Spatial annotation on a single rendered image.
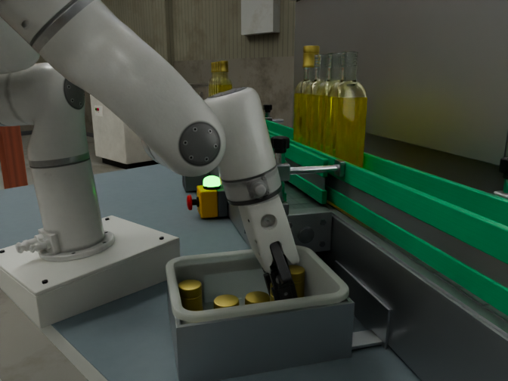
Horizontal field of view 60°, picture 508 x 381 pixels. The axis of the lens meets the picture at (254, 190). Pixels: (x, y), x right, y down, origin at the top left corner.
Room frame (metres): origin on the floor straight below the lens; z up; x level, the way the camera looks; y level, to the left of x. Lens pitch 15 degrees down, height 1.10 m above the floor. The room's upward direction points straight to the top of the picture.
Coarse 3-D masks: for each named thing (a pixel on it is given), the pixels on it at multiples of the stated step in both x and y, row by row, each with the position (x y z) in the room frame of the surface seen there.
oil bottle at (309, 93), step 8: (320, 80) 0.89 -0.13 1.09; (312, 88) 0.88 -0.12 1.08; (304, 96) 0.92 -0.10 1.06; (312, 96) 0.88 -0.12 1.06; (304, 104) 0.91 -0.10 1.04; (312, 104) 0.88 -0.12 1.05; (304, 112) 0.91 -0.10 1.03; (312, 112) 0.88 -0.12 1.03; (304, 120) 0.91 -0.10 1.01; (312, 120) 0.87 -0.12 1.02; (304, 128) 0.91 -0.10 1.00; (312, 128) 0.87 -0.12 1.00; (304, 136) 0.91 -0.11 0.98; (312, 136) 0.87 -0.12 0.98; (312, 144) 0.87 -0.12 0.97
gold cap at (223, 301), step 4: (220, 296) 0.53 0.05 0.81; (224, 296) 0.53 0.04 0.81; (228, 296) 0.53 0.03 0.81; (232, 296) 0.53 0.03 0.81; (236, 296) 0.53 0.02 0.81; (216, 300) 0.52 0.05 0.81; (220, 300) 0.52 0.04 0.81; (224, 300) 0.52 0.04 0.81; (228, 300) 0.52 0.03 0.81; (232, 300) 0.52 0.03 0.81; (236, 300) 0.52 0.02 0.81; (216, 304) 0.51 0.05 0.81; (220, 304) 0.51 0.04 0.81; (224, 304) 0.51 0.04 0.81; (228, 304) 0.51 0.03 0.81; (232, 304) 0.51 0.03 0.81; (236, 304) 0.51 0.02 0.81
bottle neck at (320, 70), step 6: (318, 54) 0.89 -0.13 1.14; (324, 54) 0.89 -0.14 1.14; (318, 60) 0.89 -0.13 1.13; (324, 60) 0.89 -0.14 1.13; (318, 66) 0.89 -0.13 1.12; (324, 66) 0.89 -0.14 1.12; (318, 72) 0.89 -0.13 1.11; (324, 72) 0.89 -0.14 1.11; (318, 78) 0.89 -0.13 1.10; (324, 78) 0.89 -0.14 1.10
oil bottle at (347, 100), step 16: (352, 80) 0.78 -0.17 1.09; (336, 96) 0.77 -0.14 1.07; (352, 96) 0.77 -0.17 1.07; (336, 112) 0.77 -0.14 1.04; (352, 112) 0.77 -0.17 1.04; (336, 128) 0.76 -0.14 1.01; (352, 128) 0.77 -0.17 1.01; (336, 144) 0.76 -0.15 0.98; (352, 144) 0.77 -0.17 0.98; (352, 160) 0.77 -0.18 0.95
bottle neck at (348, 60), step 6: (342, 54) 0.79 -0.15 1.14; (348, 54) 0.78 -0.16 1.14; (354, 54) 0.78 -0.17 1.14; (342, 60) 0.79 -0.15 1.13; (348, 60) 0.78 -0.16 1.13; (354, 60) 0.78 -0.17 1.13; (342, 66) 0.79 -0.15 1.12; (348, 66) 0.78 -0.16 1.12; (354, 66) 0.78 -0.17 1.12; (342, 72) 0.79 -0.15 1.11; (348, 72) 0.78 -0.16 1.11; (354, 72) 0.78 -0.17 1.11; (342, 78) 0.79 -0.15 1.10; (348, 78) 0.78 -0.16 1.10; (354, 78) 0.78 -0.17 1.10
